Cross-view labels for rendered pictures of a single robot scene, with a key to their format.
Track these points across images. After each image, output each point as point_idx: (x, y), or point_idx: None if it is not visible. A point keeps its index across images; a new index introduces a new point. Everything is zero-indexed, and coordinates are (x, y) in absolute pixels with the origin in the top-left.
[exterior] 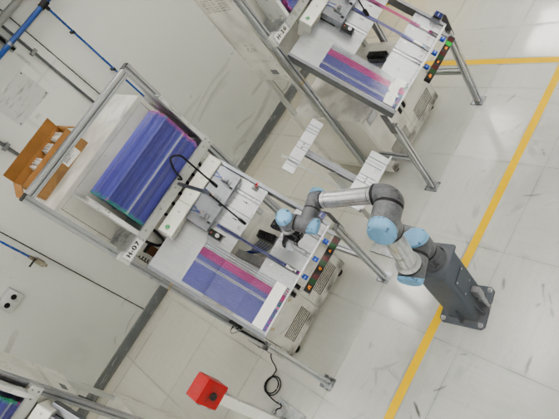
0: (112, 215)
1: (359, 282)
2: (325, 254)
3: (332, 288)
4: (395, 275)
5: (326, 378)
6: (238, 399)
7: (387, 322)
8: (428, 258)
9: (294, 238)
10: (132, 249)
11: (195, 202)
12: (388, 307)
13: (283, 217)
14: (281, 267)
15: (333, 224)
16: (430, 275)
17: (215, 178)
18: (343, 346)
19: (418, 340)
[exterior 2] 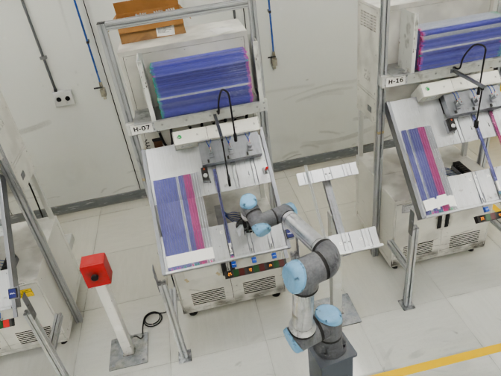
0: (146, 91)
1: (281, 315)
2: (264, 264)
3: (259, 299)
4: None
5: (186, 352)
6: (112, 299)
7: (266, 360)
8: (323, 339)
9: (247, 227)
10: (141, 128)
11: (214, 139)
12: (279, 351)
13: (247, 201)
14: (225, 241)
15: (294, 251)
16: (315, 355)
17: (244, 136)
18: (221, 344)
19: None
